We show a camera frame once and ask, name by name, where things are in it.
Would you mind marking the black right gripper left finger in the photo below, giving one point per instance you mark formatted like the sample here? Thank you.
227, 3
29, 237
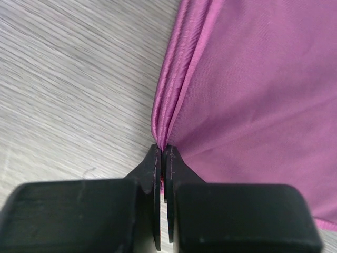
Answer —
88, 215

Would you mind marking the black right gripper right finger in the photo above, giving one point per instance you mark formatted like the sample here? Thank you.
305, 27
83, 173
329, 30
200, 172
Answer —
234, 217

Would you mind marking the magenta satin napkin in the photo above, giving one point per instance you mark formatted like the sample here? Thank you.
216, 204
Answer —
247, 93

